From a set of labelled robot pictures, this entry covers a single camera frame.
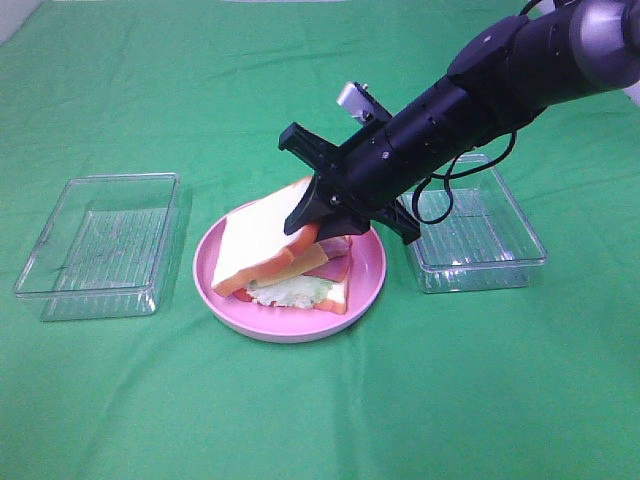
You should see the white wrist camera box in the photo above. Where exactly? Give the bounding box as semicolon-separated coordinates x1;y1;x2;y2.
336;81;392;125

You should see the toy bread slice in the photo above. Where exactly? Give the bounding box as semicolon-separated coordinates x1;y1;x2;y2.
233;280;349;314
211;177;318;297

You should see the clear plastic tray left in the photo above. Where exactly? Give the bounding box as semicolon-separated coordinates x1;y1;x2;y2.
14;173;180;322

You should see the toy bacon strip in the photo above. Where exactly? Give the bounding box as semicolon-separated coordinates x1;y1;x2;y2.
304;255;351;283

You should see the toy cheese slice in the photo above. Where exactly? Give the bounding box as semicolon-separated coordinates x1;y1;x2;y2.
251;243;329;287

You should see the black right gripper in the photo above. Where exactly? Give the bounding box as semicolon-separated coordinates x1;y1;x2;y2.
278;120;420;244

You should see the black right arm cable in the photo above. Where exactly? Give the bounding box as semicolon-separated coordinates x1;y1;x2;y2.
412;127;519;225

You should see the clear plastic tray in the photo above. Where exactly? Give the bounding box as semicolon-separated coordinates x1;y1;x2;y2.
14;173;180;322
406;167;547;294

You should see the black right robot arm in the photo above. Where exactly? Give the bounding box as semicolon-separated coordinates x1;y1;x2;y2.
279;1;639;243

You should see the pink plate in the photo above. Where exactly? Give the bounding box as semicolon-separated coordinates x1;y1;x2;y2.
193;202;386;343

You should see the clear plastic tray right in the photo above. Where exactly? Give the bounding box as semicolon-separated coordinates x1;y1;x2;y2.
406;167;547;294

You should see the toy lettuce leaf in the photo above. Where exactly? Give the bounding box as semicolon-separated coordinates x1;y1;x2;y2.
247;275;333;309

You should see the toy bacon strip streaky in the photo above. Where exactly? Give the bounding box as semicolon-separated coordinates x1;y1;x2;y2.
318;235;352;260

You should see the green tablecloth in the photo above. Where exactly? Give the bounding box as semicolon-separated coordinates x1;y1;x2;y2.
1;1;639;479

